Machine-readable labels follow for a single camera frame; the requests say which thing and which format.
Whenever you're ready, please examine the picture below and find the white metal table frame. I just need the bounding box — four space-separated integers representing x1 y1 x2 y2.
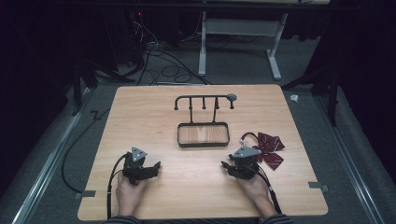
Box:
197 10 290 81

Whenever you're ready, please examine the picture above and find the person's left hand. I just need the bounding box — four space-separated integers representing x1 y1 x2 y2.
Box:
115 177 148 217

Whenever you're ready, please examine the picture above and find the black metal stand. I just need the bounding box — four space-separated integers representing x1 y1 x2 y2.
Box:
280 62 341 128
70 57 102 117

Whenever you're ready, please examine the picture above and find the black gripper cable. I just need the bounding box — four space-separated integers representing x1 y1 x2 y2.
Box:
256 165 283 216
106 153 129 220

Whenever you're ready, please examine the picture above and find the black metal hook rack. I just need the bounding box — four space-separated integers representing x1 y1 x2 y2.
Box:
173 92 238 148

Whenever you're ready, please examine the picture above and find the grey tape piece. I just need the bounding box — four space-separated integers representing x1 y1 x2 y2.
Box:
74 189 97 201
307 181 330 193

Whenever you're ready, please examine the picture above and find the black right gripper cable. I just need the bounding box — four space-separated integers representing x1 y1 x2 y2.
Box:
256 165 283 216

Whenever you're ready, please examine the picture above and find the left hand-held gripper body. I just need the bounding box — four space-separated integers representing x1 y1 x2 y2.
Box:
122 146 151 186

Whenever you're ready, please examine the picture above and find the long black floor cable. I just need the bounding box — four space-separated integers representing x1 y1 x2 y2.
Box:
61 106 111 194

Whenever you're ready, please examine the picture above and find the dark red striped bow tie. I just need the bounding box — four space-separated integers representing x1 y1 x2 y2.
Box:
238 132 286 172

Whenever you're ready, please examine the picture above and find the tangle of black floor cables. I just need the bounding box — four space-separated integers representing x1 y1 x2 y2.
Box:
125 12 213 87

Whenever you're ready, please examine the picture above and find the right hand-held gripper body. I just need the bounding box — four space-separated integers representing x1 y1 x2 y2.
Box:
231 146 262 181

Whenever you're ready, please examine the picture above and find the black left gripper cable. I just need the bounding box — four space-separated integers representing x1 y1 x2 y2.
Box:
106 153 129 220

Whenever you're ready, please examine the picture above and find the person's right hand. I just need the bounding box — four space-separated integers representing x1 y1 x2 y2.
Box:
235 175 277 217

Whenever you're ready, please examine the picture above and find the silver floor rail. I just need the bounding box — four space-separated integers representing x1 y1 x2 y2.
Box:
11 88 94 224
314 92 387 224

